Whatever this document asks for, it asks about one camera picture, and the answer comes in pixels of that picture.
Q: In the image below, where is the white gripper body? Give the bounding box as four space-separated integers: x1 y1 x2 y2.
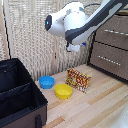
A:
66 41 82 54

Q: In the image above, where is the dark brown drawer cabinet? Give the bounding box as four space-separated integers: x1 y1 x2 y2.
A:
87 9 128 84

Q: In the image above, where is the red yellow patterned snack box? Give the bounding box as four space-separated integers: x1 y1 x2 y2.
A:
65 68 93 94

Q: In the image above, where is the beige woven folding screen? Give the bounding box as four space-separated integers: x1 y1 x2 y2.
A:
0 0 98 83

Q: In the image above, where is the blue plastic bowl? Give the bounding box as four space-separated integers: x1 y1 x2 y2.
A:
38 75 56 90

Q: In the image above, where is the yellow plastic bowl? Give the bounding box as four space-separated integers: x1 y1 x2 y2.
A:
54 83 74 100

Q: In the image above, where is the black fabric storage bin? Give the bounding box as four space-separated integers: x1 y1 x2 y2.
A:
0 58 49 128

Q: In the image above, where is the short silver drawer handle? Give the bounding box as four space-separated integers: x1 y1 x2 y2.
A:
97 55 122 67

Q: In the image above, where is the brown drawer with short handle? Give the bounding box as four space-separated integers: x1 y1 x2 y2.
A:
89 41 128 82

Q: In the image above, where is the brown drawer with long handle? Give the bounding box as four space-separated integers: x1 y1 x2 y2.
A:
94 14 128 52

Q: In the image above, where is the long silver drawer handle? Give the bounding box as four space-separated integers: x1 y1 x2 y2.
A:
103 28 128 37

